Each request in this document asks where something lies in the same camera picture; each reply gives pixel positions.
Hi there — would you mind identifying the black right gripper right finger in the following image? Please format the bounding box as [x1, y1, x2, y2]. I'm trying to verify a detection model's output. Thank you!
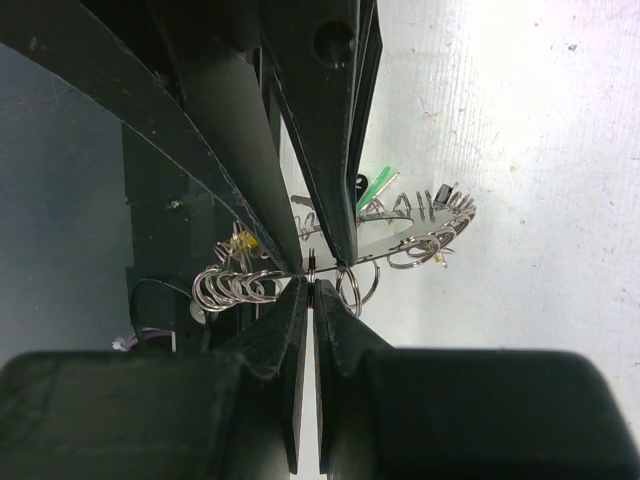
[314, 280, 639, 479]

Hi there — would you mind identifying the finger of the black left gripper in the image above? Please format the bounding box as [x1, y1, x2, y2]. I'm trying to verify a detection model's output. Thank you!
[259, 1, 383, 264]
[1, 1, 302, 273]

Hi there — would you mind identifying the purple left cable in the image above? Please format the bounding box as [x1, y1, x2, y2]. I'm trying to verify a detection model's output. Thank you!
[112, 327, 176, 351]

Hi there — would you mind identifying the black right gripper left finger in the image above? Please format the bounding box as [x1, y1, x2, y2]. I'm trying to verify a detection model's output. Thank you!
[1, 279, 307, 479]

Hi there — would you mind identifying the black key tag right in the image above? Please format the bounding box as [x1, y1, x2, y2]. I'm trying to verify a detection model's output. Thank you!
[432, 183, 456, 206]

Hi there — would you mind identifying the yellow tag key left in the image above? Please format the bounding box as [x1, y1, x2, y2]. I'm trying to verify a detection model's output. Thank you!
[214, 222, 265, 262]

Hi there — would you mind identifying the green key tag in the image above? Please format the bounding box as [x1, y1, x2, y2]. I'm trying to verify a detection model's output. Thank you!
[356, 166, 399, 212]

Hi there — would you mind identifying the metal disc key organizer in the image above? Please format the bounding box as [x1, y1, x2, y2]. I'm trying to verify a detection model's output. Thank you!
[191, 187, 477, 316]

